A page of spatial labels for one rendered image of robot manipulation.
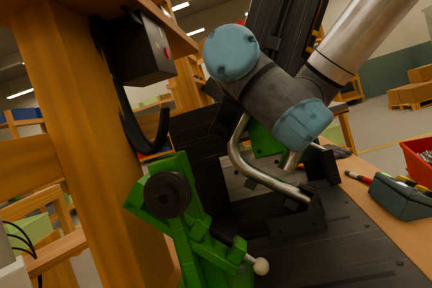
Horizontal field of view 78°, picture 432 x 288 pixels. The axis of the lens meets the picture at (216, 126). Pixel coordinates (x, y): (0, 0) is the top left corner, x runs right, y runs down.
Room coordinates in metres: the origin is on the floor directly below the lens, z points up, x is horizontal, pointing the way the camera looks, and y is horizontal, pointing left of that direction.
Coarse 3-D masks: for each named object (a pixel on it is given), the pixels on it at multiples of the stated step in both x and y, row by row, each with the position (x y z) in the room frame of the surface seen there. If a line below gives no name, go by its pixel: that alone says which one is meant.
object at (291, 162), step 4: (288, 148) 0.63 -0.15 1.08; (288, 152) 0.63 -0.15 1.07; (292, 152) 0.62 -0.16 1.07; (296, 152) 0.62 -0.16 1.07; (300, 152) 0.62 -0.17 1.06; (288, 156) 0.62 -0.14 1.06; (292, 156) 0.62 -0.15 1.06; (296, 156) 0.62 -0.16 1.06; (284, 160) 0.63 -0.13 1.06; (288, 160) 0.62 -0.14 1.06; (292, 160) 0.62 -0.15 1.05; (296, 160) 0.62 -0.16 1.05; (280, 164) 0.63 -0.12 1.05; (284, 164) 0.62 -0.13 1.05; (288, 164) 0.62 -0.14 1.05; (292, 164) 0.61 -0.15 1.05; (296, 164) 0.62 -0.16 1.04; (284, 168) 0.61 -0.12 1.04; (288, 168) 0.61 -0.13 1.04; (292, 168) 0.61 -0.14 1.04; (292, 172) 0.61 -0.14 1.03
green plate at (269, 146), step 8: (256, 120) 0.69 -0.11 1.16; (248, 128) 0.69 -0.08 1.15; (256, 128) 0.69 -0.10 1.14; (264, 128) 0.68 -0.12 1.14; (256, 136) 0.68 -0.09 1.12; (264, 136) 0.68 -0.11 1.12; (272, 136) 0.67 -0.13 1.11; (256, 144) 0.68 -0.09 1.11; (264, 144) 0.67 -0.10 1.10; (272, 144) 0.67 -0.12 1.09; (280, 144) 0.66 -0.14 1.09; (256, 152) 0.67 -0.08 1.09; (264, 152) 0.67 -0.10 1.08; (272, 152) 0.66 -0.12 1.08
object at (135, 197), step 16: (144, 176) 0.46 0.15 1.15; (128, 208) 0.44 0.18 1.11; (144, 208) 0.44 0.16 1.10; (160, 224) 0.43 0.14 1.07; (192, 224) 0.44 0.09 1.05; (208, 224) 0.44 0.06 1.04; (192, 240) 0.43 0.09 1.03; (224, 240) 0.44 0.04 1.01; (240, 240) 0.45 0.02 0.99; (208, 256) 0.42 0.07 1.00; (224, 256) 0.43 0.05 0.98; (240, 256) 0.42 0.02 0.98
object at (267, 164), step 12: (228, 156) 0.71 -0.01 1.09; (252, 156) 0.69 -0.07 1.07; (276, 156) 0.68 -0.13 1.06; (228, 168) 0.70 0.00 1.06; (264, 168) 0.68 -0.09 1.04; (276, 168) 0.67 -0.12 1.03; (228, 180) 0.70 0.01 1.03; (240, 180) 0.68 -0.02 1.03; (288, 180) 0.66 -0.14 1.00; (228, 192) 0.69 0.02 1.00; (240, 192) 0.68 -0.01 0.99; (252, 192) 0.67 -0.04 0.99; (264, 192) 0.67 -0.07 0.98
